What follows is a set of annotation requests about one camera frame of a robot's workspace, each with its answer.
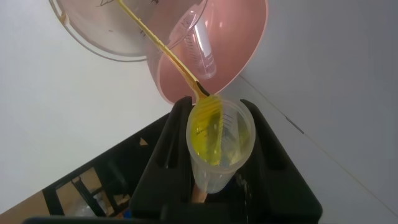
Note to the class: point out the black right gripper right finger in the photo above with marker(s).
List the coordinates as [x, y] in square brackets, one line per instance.
[280, 186]

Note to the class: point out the pink bowl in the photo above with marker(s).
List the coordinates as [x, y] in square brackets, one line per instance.
[236, 40]

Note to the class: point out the clear plastic beaker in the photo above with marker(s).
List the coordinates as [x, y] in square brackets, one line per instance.
[109, 28]

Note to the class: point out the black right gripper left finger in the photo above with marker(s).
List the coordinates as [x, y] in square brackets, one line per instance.
[161, 180]

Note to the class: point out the test tube with yellow pigment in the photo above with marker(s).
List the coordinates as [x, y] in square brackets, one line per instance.
[217, 140]

